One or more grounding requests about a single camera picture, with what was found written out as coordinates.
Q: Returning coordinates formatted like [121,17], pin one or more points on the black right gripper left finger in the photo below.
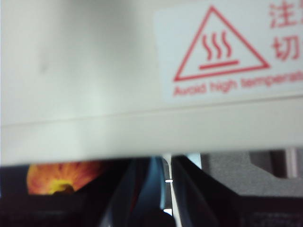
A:
[71,210]

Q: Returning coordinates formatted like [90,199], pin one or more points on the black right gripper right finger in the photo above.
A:
[225,210]

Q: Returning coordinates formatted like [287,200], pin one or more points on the red yellow apple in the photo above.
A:
[54,175]

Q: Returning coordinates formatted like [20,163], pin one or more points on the blue bowl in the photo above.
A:
[154,179]

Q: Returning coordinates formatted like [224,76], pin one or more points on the cream Toshiba toaster oven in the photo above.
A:
[82,71]

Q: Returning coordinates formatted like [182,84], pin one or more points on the red heat warning sticker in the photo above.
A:
[213,47]

